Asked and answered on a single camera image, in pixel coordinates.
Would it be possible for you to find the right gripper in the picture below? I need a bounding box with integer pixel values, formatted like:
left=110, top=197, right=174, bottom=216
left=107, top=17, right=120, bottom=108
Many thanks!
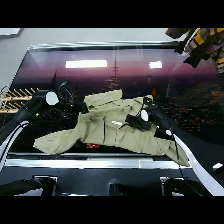
left=124, top=113, right=153, bottom=132

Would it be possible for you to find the olive long-sleeved shirt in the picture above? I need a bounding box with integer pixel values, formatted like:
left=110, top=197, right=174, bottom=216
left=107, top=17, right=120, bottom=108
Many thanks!
left=33, top=89, right=191, bottom=167

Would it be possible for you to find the silver frame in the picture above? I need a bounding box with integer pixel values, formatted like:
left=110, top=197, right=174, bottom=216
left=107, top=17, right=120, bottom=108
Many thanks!
left=0, top=157, right=224, bottom=197

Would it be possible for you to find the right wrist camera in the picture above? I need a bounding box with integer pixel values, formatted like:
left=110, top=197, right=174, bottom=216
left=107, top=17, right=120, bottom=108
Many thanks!
left=143, top=96, right=155, bottom=108

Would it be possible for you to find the heap of clothes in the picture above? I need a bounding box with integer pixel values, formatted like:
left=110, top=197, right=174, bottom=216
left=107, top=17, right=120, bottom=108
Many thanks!
left=164, top=27, right=224, bottom=75

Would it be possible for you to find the black cable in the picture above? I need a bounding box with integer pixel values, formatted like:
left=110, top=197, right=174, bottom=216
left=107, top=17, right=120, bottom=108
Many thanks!
left=171, top=132, right=194, bottom=196

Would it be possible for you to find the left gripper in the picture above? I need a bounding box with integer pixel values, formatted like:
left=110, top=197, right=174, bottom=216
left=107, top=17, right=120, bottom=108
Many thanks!
left=65, top=100, right=90, bottom=115

